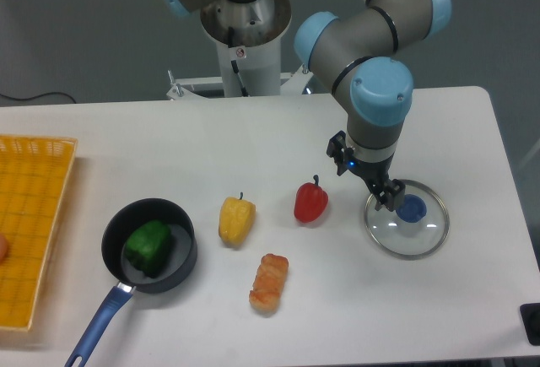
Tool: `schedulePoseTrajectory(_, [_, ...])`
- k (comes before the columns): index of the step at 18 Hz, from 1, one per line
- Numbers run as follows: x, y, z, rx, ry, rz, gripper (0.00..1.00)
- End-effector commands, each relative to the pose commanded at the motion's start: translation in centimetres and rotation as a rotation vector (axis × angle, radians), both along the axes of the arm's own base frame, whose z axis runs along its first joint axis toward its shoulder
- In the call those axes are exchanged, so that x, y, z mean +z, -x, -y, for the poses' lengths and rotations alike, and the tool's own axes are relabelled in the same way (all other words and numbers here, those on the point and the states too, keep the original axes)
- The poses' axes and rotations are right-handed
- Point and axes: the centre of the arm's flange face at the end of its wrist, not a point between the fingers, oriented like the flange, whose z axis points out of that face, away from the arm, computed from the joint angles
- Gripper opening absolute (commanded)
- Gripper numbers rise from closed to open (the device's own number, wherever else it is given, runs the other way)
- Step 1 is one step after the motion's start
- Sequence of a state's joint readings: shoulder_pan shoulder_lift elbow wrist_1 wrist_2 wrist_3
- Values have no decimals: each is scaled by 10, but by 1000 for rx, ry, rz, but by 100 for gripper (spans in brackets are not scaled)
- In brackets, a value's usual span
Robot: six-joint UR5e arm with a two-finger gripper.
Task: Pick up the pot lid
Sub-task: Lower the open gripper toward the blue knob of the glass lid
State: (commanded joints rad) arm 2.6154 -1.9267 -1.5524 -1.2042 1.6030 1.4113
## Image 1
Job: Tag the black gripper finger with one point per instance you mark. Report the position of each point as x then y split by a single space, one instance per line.
389 194
336 149

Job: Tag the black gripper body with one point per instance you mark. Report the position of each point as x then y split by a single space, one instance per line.
374 174

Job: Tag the glass pot lid blue knob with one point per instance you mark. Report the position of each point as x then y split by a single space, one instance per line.
416 229

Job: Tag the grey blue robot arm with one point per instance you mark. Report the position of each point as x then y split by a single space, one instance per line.
352 58

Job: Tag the red toy bell pepper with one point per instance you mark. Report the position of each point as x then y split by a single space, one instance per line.
310 201

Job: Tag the yellow toy bell pepper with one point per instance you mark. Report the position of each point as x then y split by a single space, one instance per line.
236 218

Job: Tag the toy bread roll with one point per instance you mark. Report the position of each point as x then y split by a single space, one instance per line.
269 283

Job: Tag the black device at table edge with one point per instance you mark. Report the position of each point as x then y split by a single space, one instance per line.
530 315

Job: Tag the green toy bell pepper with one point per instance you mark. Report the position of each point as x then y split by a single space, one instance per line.
148 246

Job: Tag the yellow woven basket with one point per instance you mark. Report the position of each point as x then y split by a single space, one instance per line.
34 176

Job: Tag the orange object in basket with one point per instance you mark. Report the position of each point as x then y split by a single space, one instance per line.
4 247

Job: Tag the white pedestal base frame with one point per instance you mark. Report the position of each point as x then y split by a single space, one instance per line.
239 82

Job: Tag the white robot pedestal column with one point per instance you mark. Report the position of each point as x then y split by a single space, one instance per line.
247 33

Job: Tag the black saucepan blue handle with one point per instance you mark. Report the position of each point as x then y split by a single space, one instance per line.
178 266

